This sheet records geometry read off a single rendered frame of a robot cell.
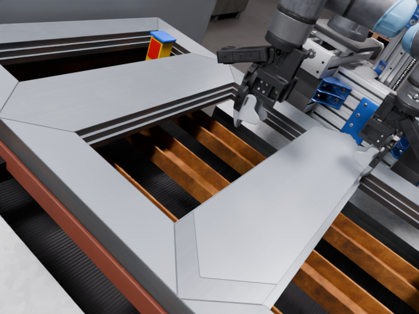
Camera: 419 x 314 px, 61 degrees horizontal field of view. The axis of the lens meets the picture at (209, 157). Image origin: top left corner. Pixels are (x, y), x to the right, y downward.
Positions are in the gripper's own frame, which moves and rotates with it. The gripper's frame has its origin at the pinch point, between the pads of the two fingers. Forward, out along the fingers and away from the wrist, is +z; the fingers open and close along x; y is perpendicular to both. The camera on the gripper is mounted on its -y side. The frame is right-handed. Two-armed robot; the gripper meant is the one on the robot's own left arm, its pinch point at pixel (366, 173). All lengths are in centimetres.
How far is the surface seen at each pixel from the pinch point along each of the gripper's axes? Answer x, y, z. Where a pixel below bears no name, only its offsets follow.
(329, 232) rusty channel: 7.1, -1.9, 16.6
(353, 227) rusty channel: -0.3, -6.1, 15.5
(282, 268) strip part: 45.0, 2.0, 0.6
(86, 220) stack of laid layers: 62, 29, 3
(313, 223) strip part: 30.1, 2.5, 0.7
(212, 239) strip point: 50, 13, 1
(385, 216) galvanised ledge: -21.8, -12.9, 19.1
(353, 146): -11.2, 7.2, 0.6
